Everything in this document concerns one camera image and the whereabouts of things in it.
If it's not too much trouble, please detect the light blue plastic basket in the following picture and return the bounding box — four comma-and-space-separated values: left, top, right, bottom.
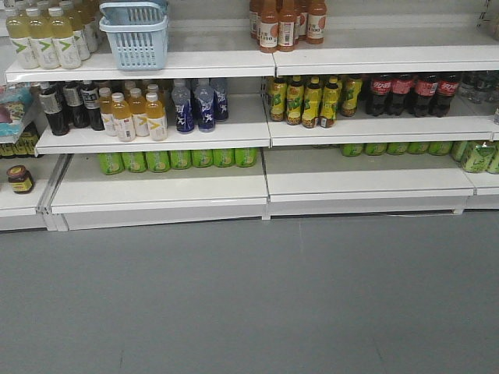
99, 1, 168, 71

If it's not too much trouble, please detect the yellow lemon tea bottle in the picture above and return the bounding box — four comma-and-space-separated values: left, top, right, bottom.
269, 76, 287, 122
341, 74, 363, 117
302, 76, 322, 129
286, 76, 304, 125
319, 76, 341, 129

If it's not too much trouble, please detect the blue sports drink bottle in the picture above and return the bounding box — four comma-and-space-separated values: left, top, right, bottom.
194, 78, 215, 132
210, 77, 229, 122
172, 79, 195, 133

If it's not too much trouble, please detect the orange vitamin drink bottle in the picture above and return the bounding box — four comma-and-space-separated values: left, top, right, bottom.
111, 93, 136, 142
128, 88, 150, 137
146, 93, 167, 141
99, 87, 117, 136

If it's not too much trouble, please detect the dark cola bottle red label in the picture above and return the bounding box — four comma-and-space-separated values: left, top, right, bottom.
431, 72, 462, 118
412, 72, 438, 118
387, 72, 413, 116
366, 73, 393, 116

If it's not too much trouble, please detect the orange C100 juice bottle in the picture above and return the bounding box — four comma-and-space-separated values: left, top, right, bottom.
306, 0, 327, 44
278, 0, 297, 52
259, 0, 278, 53

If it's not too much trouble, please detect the white metal shelf unit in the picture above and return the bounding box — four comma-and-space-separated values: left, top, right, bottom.
1, 14, 498, 231

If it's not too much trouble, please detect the dark tea bottle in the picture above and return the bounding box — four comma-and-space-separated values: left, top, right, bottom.
80, 80, 104, 131
63, 81, 90, 129
39, 82, 69, 136

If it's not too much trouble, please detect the pale green drink bottle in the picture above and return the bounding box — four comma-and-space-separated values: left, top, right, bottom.
5, 8, 40, 69
26, 7, 60, 69
48, 7, 82, 69

